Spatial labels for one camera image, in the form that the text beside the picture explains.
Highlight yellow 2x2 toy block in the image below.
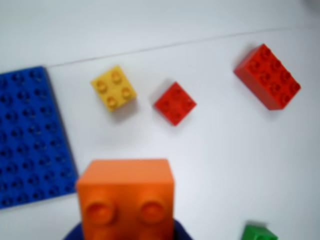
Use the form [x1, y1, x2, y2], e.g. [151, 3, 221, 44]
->
[90, 64, 138, 113]

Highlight green toy block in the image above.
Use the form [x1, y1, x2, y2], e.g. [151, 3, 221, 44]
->
[240, 220, 279, 240]

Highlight orange 2x4 toy block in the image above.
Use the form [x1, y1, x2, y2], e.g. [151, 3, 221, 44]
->
[75, 158, 176, 240]

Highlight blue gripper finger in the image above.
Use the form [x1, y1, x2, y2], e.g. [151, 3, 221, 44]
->
[61, 221, 84, 240]
[173, 219, 194, 240]

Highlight red 2x4 toy block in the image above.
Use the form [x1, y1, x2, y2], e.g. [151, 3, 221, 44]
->
[233, 43, 302, 111]

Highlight blue 8x8 studded baseplate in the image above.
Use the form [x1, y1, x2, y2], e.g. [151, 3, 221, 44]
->
[0, 65, 79, 210]

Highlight red 2x2 toy block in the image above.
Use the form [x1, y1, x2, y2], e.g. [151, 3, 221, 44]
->
[153, 81, 198, 127]

